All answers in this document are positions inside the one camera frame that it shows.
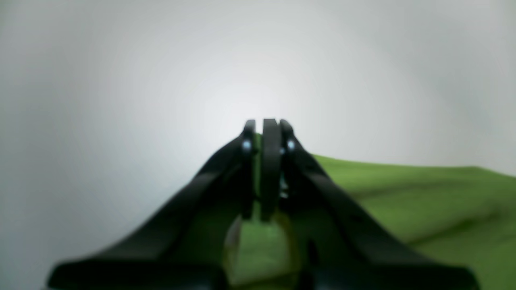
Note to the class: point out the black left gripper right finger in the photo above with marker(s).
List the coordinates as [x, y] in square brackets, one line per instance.
[340, 246]

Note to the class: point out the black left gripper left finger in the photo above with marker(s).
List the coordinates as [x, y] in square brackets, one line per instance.
[181, 246]

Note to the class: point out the green T-shirt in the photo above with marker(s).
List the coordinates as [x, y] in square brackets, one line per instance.
[461, 215]

